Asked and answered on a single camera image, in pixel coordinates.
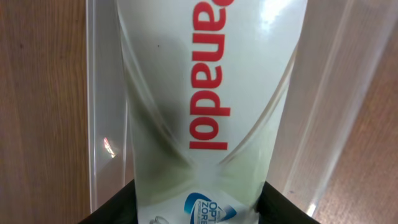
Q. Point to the white Panadol box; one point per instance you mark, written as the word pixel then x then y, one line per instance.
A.
pixel 207 84

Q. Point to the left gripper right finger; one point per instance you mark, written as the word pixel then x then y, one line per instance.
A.
pixel 283 208

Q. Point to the clear plastic container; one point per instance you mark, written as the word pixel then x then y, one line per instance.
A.
pixel 337 53

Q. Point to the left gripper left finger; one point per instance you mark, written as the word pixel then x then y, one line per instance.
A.
pixel 119 209

